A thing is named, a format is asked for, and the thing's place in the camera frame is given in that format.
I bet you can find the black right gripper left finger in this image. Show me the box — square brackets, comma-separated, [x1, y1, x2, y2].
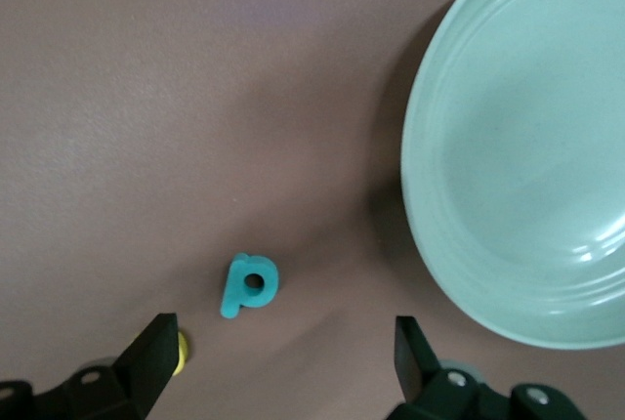
[0, 313, 178, 420]

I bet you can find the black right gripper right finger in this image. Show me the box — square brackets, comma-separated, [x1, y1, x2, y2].
[390, 315, 585, 420]

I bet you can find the yellow foam letter u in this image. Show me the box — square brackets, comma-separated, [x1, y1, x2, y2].
[175, 331, 189, 376]

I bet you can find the teal foam letter p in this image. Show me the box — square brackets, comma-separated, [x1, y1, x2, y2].
[220, 252, 279, 319]

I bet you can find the pale green plate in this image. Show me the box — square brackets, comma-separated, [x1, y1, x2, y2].
[400, 0, 625, 352]

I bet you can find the brown table cover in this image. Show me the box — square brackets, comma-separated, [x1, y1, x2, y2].
[0, 0, 625, 420]

